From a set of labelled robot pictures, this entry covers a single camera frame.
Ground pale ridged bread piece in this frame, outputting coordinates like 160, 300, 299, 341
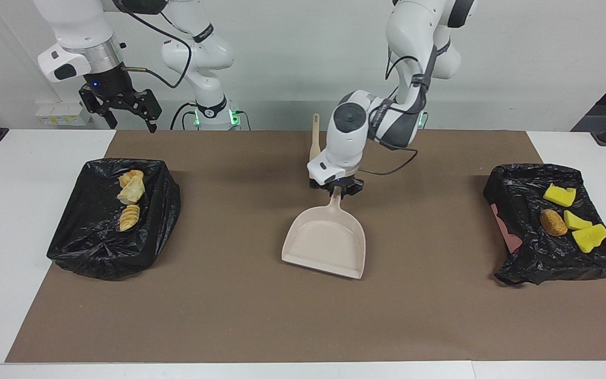
118, 204, 141, 233

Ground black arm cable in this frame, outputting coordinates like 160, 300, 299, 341
358, 45, 435, 177
111, 0, 194, 89

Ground orange striped croissant toy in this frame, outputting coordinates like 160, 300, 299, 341
118, 169, 145, 188

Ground beige plastic dustpan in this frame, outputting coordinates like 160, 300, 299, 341
281, 187, 367, 280

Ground notched yellow sponge piece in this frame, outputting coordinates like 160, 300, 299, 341
563, 210, 593, 232

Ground white wall box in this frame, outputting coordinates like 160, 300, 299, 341
35, 102, 94, 127

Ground thin black base cable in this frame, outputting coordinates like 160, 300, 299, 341
170, 102, 198, 131

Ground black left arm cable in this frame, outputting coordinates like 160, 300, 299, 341
358, 45, 435, 177

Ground black bagged bin showing pink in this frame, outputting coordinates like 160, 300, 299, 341
482, 163, 606, 287

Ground large yellow sponge piece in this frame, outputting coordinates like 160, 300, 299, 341
571, 223, 606, 254

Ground brown table mat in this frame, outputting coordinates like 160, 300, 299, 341
5, 130, 606, 364

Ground black bagged bin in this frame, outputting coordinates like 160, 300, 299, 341
46, 157, 182, 281

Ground beige hand brush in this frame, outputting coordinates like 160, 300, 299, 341
309, 113, 322, 162

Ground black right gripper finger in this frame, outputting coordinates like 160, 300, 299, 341
78, 87, 119, 131
135, 88, 164, 133

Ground yellow sponge piece green backing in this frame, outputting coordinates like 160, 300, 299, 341
543, 183, 578, 208

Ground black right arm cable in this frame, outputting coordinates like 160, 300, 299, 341
111, 0, 194, 89

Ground brown peanut shaped bread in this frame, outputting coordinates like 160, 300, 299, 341
539, 208, 568, 237

